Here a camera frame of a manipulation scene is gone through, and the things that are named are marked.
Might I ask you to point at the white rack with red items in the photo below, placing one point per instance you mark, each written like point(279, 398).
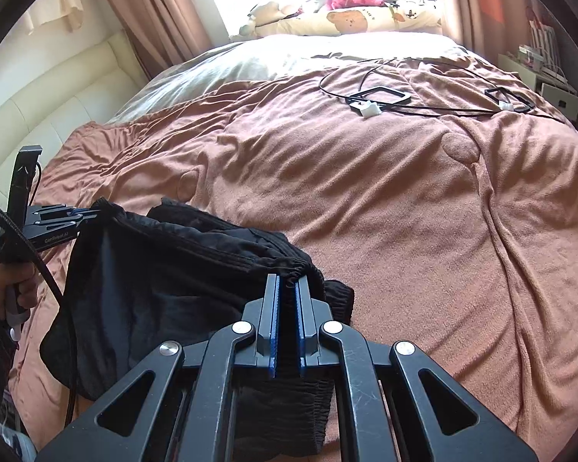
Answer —
point(542, 43)

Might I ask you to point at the white nightstand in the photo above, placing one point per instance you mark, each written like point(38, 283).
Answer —
point(544, 91)

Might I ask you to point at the brown fleece blanket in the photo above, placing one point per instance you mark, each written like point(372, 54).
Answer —
point(390, 211)

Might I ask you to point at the black pants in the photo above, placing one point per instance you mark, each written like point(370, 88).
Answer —
point(173, 274)

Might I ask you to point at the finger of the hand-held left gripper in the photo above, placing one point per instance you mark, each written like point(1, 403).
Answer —
point(60, 224)
point(84, 211)

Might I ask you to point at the beige bear plush toy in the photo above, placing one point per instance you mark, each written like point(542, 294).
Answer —
point(265, 12)

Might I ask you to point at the white clip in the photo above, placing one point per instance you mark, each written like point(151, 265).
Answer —
point(505, 105)
point(369, 108)

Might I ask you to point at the white and brown plush toy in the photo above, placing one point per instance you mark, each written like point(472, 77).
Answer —
point(409, 5)

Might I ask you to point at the cream padded headboard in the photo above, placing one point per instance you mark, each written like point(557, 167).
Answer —
point(53, 106)

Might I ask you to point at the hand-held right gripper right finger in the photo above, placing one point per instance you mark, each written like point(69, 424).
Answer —
point(299, 332)

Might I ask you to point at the black square frame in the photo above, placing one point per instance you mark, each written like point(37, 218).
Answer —
point(402, 94)
point(491, 92)

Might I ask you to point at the beige duvet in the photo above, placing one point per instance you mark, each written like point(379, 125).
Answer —
point(250, 62)

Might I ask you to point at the bear print pillow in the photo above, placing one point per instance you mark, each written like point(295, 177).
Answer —
point(347, 21)

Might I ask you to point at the pink-brown curtain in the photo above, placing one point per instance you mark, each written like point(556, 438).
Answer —
point(159, 5)
point(467, 0)

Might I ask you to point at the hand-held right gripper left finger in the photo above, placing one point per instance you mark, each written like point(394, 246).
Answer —
point(274, 327)

